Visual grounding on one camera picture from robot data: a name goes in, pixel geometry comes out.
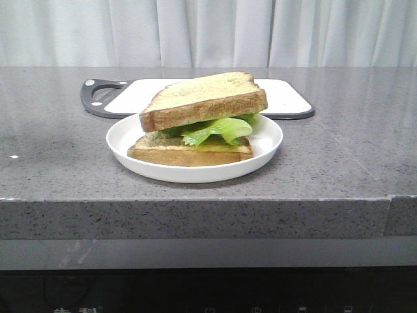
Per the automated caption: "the grey curtain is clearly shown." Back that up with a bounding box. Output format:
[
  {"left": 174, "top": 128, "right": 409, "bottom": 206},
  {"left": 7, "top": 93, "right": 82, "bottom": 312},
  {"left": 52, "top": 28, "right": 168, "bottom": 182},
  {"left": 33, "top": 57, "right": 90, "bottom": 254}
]
[{"left": 1, "top": 1, "right": 416, "bottom": 67}]

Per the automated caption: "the green lettuce leaf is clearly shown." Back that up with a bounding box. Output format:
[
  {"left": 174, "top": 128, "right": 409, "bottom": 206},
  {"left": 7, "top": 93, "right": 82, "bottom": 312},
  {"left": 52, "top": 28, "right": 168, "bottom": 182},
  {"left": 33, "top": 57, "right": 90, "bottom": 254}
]
[{"left": 161, "top": 113, "right": 258, "bottom": 146}]

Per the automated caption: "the toasted bread slice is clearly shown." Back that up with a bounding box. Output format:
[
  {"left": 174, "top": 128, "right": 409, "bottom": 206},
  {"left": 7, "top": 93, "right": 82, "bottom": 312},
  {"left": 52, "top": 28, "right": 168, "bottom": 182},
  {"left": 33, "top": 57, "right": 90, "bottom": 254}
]
[
  {"left": 127, "top": 132, "right": 253, "bottom": 167},
  {"left": 139, "top": 72, "right": 268, "bottom": 132}
]

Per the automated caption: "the white cutting board grey rim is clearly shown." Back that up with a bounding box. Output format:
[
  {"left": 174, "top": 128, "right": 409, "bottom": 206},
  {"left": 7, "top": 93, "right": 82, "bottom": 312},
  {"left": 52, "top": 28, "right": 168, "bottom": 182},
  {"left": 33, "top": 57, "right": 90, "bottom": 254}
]
[{"left": 80, "top": 78, "right": 315, "bottom": 120}]

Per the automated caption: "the white round plate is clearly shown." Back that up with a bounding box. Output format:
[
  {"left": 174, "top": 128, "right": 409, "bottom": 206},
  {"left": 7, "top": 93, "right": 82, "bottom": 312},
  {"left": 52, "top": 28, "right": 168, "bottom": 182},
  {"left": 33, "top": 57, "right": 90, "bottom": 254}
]
[{"left": 106, "top": 114, "right": 283, "bottom": 183}]

